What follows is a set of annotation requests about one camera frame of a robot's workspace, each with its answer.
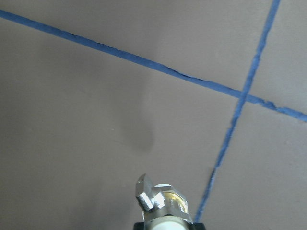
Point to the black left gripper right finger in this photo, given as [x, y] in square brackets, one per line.
[198, 226]

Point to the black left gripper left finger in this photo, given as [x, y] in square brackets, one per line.
[139, 226]

